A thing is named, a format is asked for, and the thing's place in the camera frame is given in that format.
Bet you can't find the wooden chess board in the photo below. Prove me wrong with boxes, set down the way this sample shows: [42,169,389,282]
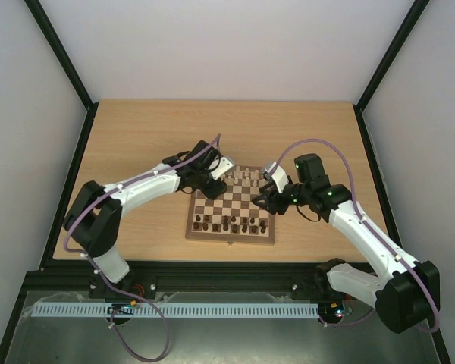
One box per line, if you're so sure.
[185,165,275,245]

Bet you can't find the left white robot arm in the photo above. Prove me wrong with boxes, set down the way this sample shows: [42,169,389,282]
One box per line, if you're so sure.
[63,140,235,284]

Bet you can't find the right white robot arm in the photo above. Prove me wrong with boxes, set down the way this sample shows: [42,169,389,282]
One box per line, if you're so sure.
[252,153,440,333]

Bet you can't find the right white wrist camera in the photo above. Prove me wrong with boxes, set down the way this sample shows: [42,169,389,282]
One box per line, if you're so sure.
[262,162,289,193]

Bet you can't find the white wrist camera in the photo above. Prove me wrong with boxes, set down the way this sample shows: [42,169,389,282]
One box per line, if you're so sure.
[210,156,235,180]
[262,162,289,193]

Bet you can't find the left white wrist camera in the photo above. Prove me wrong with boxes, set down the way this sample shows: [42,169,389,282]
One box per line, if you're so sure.
[210,156,235,180]

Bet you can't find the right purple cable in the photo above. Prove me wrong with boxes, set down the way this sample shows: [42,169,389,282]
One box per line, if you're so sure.
[275,138,441,334]

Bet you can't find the purple cable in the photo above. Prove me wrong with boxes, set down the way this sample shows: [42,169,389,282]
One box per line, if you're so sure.
[275,138,441,334]
[63,133,171,362]

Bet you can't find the black aluminium frame rail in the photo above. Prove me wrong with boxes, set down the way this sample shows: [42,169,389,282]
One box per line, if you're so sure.
[23,260,321,293]

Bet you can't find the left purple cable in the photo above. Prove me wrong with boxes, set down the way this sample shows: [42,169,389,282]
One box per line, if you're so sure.
[63,133,171,362]

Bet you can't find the white slotted cable duct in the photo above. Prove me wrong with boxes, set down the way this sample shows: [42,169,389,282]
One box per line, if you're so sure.
[30,303,319,319]

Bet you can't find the left black frame post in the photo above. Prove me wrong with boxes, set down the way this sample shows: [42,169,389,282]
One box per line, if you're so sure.
[24,0,99,111]

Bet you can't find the black frame post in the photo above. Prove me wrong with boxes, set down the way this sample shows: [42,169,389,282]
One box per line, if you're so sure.
[355,0,430,111]
[24,0,99,111]

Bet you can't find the right black frame post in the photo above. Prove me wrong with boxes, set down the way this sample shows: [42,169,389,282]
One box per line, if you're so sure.
[355,0,430,111]

